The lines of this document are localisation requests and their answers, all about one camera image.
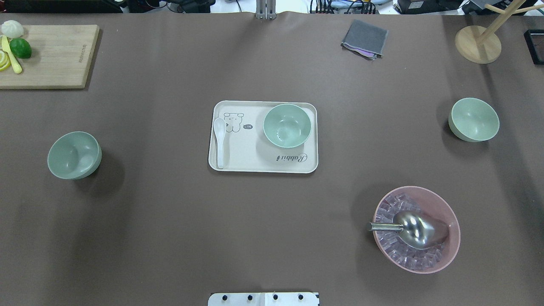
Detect metal ice scoop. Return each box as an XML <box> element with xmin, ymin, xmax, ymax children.
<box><xmin>366</xmin><ymin>210</ymin><xmax>449</xmax><ymax>250</ymax></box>

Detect cream rabbit tray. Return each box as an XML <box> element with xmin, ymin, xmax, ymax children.
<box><xmin>208</xmin><ymin>100</ymin><xmax>319</xmax><ymax>173</ymax></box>

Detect black device at edge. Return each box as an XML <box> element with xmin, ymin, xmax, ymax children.
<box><xmin>524</xmin><ymin>29</ymin><xmax>544</xmax><ymax>65</ymax></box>

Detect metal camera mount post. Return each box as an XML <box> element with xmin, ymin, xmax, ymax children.
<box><xmin>256</xmin><ymin>0</ymin><xmax>277</xmax><ymax>20</ymax></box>

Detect green lime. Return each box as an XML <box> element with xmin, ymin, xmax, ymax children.
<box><xmin>9</xmin><ymin>37</ymin><xmax>32</xmax><ymax>59</ymax></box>

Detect white garlic bulb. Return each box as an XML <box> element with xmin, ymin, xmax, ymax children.
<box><xmin>1</xmin><ymin>20</ymin><xmax>25</xmax><ymax>39</ymax></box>

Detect folded grey cloth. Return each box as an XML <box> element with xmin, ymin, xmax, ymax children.
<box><xmin>341</xmin><ymin>20</ymin><xmax>389</xmax><ymax>60</ymax></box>

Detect wooden cutting board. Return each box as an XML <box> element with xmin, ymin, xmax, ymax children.
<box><xmin>0</xmin><ymin>25</ymin><xmax>99</xmax><ymax>89</ymax></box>

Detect green bowl on tray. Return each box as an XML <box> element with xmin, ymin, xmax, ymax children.
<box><xmin>263</xmin><ymin>103</ymin><xmax>312</xmax><ymax>148</ymax></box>

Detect lemon slice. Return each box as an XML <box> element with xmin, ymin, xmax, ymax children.
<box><xmin>0</xmin><ymin>50</ymin><xmax>11</xmax><ymax>71</ymax></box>

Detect green bowl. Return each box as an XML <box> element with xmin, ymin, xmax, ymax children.
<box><xmin>47</xmin><ymin>131</ymin><xmax>102</xmax><ymax>180</ymax></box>
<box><xmin>263</xmin><ymin>103</ymin><xmax>312</xmax><ymax>148</ymax></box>
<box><xmin>448</xmin><ymin>97</ymin><xmax>500</xmax><ymax>142</ymax></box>

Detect clear ice cubes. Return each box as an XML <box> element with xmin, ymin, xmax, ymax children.
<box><xmin>374</xmin><ymin>193</ymin><xmax>445</xmax><ymax>272</ymax></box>

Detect yellow plastic knife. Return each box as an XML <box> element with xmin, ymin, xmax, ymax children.
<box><xmin>1</xmin><ymin>35</ymin><xmax>22</xmax><ymax>74</ymax></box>

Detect wooden mug tree stand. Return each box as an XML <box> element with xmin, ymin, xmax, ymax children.
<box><xmin>455</xmin><ymin>0</ymin><xmax>544</xmax><ymax>64</ymax></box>

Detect pink bowl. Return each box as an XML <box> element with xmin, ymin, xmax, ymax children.
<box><xmin>372</xmin><ymin>186</ymin><xmax>461</xmax><ymax>274</ymax></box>

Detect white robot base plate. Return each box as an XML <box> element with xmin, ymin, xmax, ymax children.
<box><xmin>208</xmin><ymin>291</ymin><xmax>320</xmax><ymax>306</ymax></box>

